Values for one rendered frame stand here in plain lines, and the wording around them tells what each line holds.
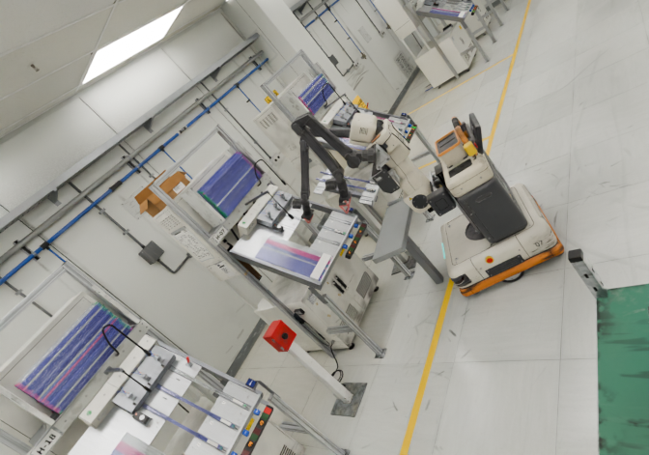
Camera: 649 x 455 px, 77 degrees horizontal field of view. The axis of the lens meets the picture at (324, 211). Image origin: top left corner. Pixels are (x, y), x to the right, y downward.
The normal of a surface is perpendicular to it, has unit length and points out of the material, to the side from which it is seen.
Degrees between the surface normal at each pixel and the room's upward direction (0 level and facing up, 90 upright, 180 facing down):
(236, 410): 47
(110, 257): 90
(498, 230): 90
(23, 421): 90
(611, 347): 0
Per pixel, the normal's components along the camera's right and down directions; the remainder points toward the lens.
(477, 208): -0.15, 0.51
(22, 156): 0.65, -0.29
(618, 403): -0.65, -0.70
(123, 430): 0.03, -0.69
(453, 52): -0.41, 0.65
